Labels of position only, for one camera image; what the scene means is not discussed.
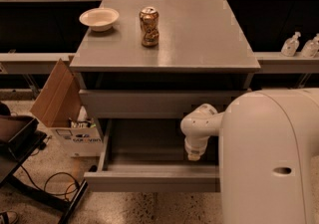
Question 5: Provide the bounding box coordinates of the grey drawer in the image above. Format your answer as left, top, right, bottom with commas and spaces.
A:
79, 90, 244, 118
85, 119, 219, 192

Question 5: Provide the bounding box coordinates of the white bowl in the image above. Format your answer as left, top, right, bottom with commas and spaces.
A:
79, 8, 120, 32

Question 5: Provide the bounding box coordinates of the black cable loop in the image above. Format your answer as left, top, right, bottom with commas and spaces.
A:
20, 164, 82, 202

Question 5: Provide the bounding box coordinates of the grey top drawer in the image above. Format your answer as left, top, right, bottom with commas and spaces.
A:
79, 90, 244, 118

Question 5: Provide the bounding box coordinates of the crushed gold soda can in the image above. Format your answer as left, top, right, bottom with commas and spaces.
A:
139, 6, 160, 47

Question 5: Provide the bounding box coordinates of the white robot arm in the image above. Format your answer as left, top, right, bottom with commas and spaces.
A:
180, 88, 319, 224

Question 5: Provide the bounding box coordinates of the grey drawer cabinet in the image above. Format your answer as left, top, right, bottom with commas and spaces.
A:
69, 0, 261, 166

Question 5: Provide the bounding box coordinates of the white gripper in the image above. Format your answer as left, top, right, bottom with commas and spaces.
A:
184, 136, 208, 161

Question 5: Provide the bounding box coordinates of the open cardboard box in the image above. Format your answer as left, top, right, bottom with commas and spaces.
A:
31, 60, 103, 157

